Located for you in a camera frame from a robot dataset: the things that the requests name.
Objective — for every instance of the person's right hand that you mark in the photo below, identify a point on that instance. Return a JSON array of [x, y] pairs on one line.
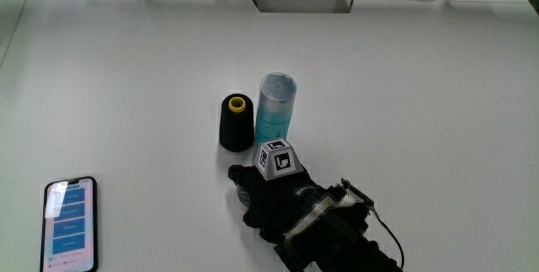
[[275, 198]]

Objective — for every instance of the black thread spool yellow core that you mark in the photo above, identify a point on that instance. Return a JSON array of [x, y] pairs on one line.
[[236, 131]]

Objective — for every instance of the clear blue liquid bottle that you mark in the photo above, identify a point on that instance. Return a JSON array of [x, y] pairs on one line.
[[274, 112]]

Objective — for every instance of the black smartphone lit screen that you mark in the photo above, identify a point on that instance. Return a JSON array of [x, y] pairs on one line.
[[69, 225]]

